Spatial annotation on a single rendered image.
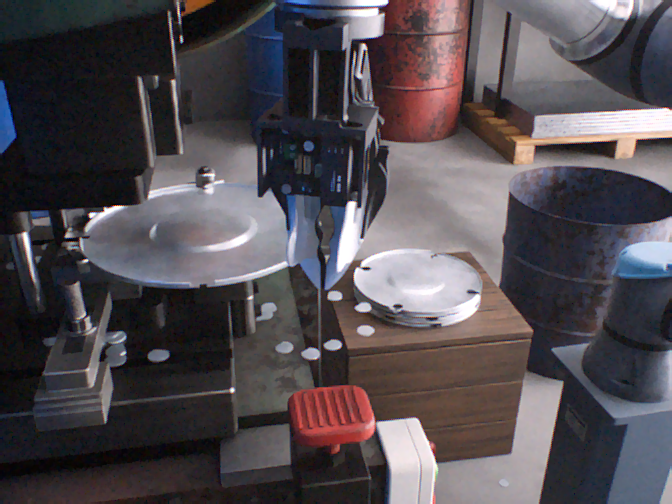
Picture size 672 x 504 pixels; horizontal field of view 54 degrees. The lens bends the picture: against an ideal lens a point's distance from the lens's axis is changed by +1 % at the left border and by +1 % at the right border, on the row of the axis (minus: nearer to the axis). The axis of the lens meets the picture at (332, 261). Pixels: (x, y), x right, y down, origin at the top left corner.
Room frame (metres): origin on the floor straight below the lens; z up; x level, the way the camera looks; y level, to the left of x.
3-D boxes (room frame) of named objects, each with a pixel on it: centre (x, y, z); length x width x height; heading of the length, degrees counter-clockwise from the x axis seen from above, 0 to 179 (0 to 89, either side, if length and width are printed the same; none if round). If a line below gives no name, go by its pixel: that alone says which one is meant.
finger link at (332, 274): (0.44, -0.01, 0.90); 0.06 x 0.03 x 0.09; 169
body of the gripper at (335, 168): (0.44, 0.01, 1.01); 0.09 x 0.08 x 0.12; 169
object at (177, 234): (0.73, 0.16, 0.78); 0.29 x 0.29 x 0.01
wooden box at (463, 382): (1.30, -0.20, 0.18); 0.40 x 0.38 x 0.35; 100
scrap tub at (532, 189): (1.61, -0.68, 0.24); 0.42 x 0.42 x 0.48
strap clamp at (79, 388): (0.55, 0.26, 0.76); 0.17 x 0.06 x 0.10; 10
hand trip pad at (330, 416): (0.43, 0.00, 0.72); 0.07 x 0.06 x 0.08; 100
